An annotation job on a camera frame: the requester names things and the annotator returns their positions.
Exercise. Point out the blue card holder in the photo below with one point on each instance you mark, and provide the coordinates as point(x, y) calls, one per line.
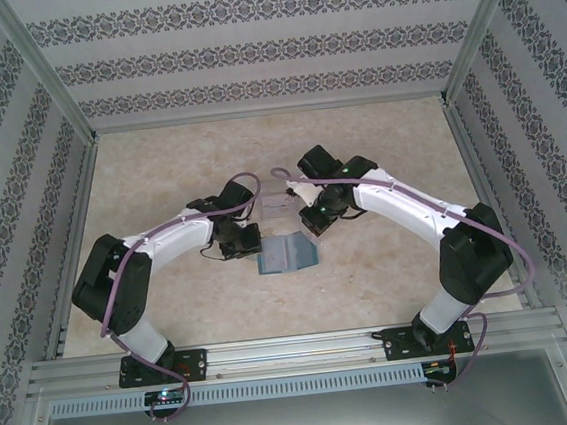
point(275, 258)

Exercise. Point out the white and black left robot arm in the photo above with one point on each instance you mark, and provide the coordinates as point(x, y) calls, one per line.
point(175, 235)

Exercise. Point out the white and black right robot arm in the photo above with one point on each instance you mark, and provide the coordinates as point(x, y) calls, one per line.
point(398, 206)

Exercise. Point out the controller board with green light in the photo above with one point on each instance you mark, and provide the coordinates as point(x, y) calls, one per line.
point(165, 395)
point(436, 368)

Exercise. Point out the thin aluminium back rail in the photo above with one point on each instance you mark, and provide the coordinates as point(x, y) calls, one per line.
point(269, 112)

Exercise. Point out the long aluminium mounting rail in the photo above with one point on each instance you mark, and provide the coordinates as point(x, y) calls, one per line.
point(297, 354)

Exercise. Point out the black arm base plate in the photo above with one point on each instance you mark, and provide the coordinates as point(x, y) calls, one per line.
point(197, 364)
point(397, 344)

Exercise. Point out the aluminium side rail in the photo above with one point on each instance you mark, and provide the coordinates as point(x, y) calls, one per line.
point(488, 203)
point(73, 243)

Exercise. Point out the aluminium frame post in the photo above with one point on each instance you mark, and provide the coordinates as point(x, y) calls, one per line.
point(49, 79)
point(482, 27)

